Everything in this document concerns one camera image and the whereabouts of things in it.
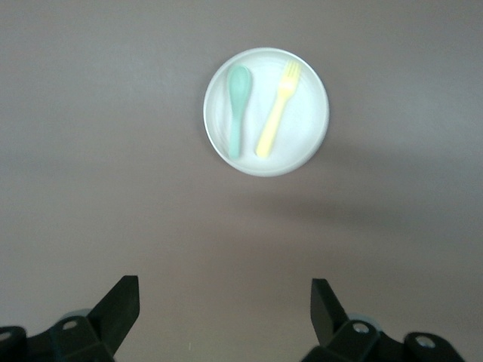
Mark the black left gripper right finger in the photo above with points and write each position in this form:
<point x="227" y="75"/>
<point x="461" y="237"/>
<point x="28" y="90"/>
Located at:
<point x="330" y="316"/>

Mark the mint green plastic spoon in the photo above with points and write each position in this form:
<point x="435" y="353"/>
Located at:
<point x="238" y="90"/>

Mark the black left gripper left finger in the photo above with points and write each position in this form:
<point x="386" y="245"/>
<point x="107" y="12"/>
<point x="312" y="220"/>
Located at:
<point x="113" y="316"/>

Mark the yellow plastic fork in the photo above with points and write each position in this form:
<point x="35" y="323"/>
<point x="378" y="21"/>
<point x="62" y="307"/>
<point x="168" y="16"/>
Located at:
<point x="277" y="113"/>

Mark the round white plate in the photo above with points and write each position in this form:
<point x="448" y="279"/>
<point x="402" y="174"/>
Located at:
<point x="298" y="128"/>

